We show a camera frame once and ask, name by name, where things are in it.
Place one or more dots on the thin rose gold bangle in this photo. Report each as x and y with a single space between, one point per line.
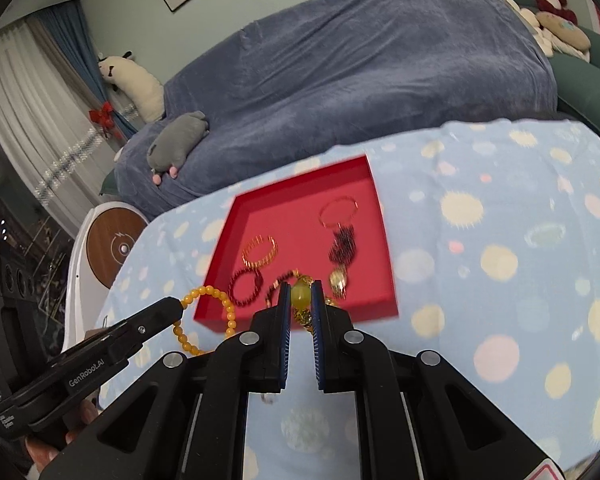
338 212

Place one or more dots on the green sofa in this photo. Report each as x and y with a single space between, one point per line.
578 83

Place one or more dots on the dark blue blanket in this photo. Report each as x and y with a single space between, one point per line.
338 72

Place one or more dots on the white sheer curtain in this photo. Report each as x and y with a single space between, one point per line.
46 134

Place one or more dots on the white llama plush toy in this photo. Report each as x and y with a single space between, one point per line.
140 86

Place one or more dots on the blue curtain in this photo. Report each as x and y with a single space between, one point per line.
62 33

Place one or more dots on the left hand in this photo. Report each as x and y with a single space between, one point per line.
43 447

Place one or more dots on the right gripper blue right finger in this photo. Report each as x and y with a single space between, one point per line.
318 318

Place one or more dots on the round white wooden side table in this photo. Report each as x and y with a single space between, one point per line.
105 239

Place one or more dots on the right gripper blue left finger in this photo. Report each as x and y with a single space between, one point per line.
282 335

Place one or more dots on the grey plush mouse toy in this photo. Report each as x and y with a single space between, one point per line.
172 146

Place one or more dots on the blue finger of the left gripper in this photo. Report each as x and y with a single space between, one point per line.
128 336

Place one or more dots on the light blue patterned bedsheet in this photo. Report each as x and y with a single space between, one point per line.
494 238

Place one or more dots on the beige plush toy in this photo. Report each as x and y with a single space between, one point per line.
555 34

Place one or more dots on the red cardboard box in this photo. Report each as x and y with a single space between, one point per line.
281 220

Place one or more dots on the red ribbon bow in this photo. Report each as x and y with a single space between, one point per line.
104 118

